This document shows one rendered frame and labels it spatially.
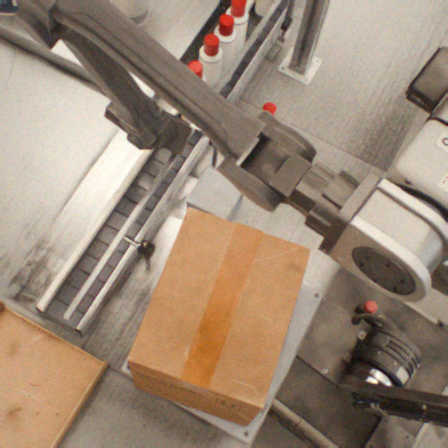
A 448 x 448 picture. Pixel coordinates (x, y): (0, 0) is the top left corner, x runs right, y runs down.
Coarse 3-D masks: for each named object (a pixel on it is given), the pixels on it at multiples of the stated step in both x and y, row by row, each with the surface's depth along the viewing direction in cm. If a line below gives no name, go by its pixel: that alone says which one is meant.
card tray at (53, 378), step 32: (0, 320) 142; (0, 352) 139; (32, 352) 140; (64, 352) 140; (0, 384) 137; (32, 384) 137; (64, 384) 138; (0, 416) 134; (32, 416) 135; (64, 416) 135
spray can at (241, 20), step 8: (232, 0) 148; (240, 0) 148; (232, 8) 149; (240, 8) 148; (232, 16) 151; (240, 16) 150; (248, 16) 152; (240, 24) 151; (240, 32) 154; (240, 40) 157; (240, 48) 160
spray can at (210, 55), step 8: (208, 40) 143; (216, 40) 143; (200, 48) 148; (208, 48) 144; (216, 48) 144; (200, 56) 147; (208, 56) 146; (216, 56) 146; (208, 64) 147; (216, 64) 148; (208, 72) 150; (216, 72) 151; (208, 80) 153; (216, 80) 154
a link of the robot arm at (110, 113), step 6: (108, 108) 131; (114, 108) 131; (108, 114) 133; (114, 114) 132; (114, 120) 134; (120, 126) 134; (126, 132) 134; (126, 138) 127; (132, 138) 125; (138, 138) 125; (132, 144) 129; (138, 144) 126; (144, 144) 127; (144, 150) 130
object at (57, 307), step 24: (288, 0) 176; (240, 72) 165; (192, 144) 157; (144, 168) 153; (144, 192) 151; (120, 216) 148; (144, 216) 149; (96, 240) 145; (96, 264) 143; (72, 288) 141; (96, 288) 141; (48, 312) 139
